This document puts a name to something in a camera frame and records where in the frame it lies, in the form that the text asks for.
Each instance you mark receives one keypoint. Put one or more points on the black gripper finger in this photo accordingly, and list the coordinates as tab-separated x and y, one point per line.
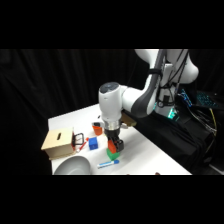
119	145
107	139

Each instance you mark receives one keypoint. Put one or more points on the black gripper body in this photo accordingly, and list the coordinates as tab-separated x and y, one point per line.
112	135

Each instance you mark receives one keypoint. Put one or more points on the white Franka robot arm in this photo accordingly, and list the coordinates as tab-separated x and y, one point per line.
110	103

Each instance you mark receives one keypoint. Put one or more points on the green cube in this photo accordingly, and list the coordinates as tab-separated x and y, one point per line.
112	155

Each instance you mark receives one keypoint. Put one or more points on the blue cube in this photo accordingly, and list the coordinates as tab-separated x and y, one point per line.
93	143

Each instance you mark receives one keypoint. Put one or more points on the orange plastic cup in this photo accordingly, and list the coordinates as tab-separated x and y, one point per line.
97	130

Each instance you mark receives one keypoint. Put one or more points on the white marker with blue cap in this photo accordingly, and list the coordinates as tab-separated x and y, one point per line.
107	164

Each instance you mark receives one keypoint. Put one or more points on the grey bowl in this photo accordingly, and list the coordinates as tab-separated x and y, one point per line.
72	166

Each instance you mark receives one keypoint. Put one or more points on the black cloth-covered stand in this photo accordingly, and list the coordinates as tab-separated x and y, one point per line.
166	140

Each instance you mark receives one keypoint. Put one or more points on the wooden box with slot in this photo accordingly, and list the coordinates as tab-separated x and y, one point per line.
57	144

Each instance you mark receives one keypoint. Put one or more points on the small green light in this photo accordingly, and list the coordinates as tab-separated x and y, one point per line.
172	115

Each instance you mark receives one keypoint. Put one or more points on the black curtain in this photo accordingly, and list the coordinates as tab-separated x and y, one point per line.
36	86

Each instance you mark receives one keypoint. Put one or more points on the blue-lit keyboard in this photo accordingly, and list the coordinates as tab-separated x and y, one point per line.
206	99

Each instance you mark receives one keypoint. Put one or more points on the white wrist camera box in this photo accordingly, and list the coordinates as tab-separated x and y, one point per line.
95	124

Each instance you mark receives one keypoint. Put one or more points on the tan wrist mount bracket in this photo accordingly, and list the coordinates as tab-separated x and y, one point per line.
128	119

